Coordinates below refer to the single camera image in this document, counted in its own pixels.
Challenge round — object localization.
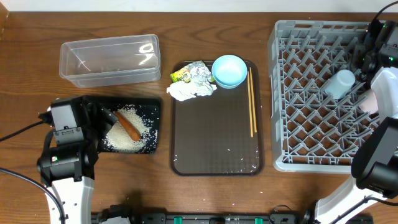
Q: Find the clear plastic container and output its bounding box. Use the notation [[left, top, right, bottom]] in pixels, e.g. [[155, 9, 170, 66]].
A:
[[59, 34, 161, 88]]

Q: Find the light blue cup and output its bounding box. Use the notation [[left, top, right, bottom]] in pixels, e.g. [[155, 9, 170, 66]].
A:
[[325, 70, 356, 100]]

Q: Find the light blue small bowl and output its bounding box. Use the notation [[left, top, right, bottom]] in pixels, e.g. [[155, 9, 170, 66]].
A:
[[211, 55, 248, 89]]

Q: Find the pile of white rice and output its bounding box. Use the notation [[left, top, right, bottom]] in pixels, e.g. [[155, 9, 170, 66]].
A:
[[104, 105, 159, 154]]

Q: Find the pink cup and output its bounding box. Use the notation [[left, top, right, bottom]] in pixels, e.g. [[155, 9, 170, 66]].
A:
[[359, 90, 378, 114]]

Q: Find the black rectangular tray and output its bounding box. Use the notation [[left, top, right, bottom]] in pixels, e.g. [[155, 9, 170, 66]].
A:
[[86, 95, 160, 154]]

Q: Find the brown serving tray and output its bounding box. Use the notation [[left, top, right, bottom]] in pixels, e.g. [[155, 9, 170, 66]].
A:
[[170, 60, 264, 176]]

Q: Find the orange carrot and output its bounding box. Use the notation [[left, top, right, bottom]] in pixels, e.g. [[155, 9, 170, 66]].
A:
[[114, 111, 141, 141]]

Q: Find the grey dishwasher rack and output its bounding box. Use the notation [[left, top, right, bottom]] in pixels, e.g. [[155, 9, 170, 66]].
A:
[[267, 20, 380, 174]]

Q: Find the crumpled silver foil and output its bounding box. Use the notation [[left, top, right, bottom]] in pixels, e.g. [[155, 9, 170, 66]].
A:
[[190, 65, 211, 85]]

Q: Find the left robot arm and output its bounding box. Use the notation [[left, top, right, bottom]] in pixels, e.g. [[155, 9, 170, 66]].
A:
[[37, 96, 118, 223]]

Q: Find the crumpled white tissue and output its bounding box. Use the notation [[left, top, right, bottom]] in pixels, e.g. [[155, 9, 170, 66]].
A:
[[166, 81, 217, 101]]

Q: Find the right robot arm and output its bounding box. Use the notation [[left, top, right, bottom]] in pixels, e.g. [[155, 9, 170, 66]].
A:
[[309, 19, 397, 223]]

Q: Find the yellow green snack wrapper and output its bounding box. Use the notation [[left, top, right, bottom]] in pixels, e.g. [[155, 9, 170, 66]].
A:
[[170, 60, 215, 83]]

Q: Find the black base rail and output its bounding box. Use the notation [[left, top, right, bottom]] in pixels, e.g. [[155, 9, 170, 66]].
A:
[[89, 204, 313, 224]]

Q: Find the right wooden chopstick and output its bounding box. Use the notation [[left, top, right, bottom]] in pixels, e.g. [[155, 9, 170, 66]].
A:
[[248, 67, 257, 133]]

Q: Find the wooden chopstick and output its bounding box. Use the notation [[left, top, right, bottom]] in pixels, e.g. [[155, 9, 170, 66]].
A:
[[247, 71, 253, 138], [248, 67, 257, 133]]

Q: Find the left wooden chopstick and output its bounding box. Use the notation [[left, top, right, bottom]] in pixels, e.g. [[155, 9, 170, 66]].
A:
[[247, 71, 253, 138]]

